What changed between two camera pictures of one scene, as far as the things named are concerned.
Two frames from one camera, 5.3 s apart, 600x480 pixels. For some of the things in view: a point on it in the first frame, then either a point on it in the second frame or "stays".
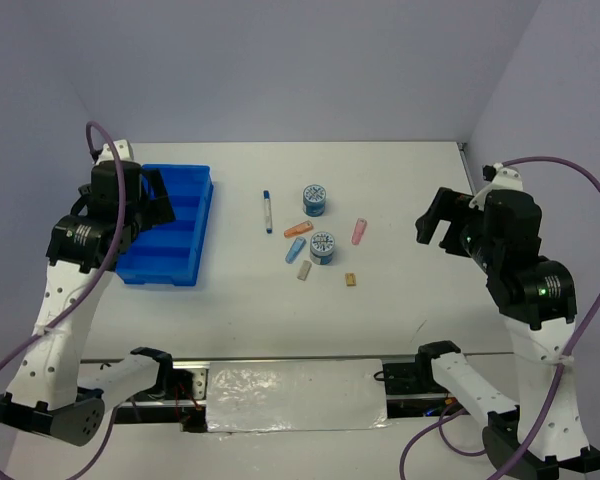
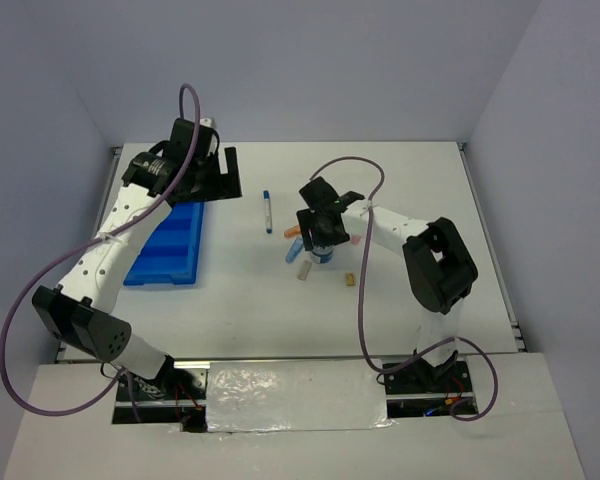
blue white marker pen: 268,211 stays
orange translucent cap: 299,229 stays
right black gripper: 447,203 to 307,219
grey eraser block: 304,270 stays
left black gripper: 158,210 to 225,185
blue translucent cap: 298,244 stays
